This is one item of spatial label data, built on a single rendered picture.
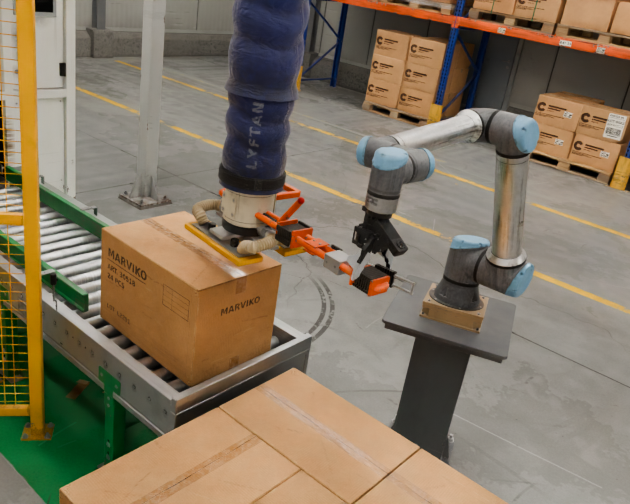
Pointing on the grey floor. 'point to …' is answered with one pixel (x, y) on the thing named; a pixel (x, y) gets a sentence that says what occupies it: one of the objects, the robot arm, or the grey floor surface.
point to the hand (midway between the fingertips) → (372, 277)
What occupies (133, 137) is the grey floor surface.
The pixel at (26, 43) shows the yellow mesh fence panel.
